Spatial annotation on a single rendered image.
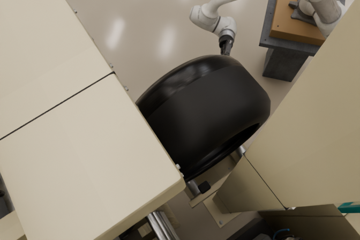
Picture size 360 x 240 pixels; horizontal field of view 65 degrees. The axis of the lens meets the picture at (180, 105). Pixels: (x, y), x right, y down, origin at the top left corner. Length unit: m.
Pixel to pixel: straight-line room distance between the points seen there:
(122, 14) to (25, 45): 2.41
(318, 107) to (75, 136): 0.38
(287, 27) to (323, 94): 1.71
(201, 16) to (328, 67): 1.40
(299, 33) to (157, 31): 1.38
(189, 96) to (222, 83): 0.11
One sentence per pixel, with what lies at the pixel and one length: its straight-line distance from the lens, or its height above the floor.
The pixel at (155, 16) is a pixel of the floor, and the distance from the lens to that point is 2.91.
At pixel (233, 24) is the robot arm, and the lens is 1.68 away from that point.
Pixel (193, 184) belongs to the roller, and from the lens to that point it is 1.32.
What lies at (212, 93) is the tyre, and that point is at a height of 1.44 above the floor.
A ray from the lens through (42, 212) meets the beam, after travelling 0.51.
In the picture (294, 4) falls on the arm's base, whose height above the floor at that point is 0.77.
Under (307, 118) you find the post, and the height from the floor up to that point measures 1.96.
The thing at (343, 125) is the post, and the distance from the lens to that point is 0.28.
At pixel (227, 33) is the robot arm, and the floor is 0.95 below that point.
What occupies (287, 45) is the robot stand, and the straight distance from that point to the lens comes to 1.97.
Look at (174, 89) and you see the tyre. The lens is 0.87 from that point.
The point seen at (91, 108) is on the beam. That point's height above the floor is 1.78.
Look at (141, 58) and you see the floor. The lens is 2.66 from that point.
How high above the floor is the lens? 2.23
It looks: 68 degrees down
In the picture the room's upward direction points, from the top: 10 degrees counter-clockwise
